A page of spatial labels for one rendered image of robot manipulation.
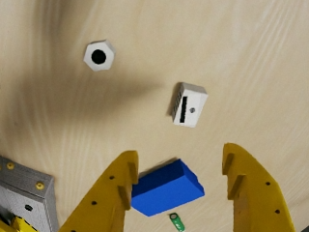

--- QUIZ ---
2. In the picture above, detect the green battery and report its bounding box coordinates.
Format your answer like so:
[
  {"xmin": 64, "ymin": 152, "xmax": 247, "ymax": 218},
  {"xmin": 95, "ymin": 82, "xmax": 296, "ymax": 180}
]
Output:
[{"xmin": 169, "ymin": 213, "xmax": 185, "ymax": 232}]

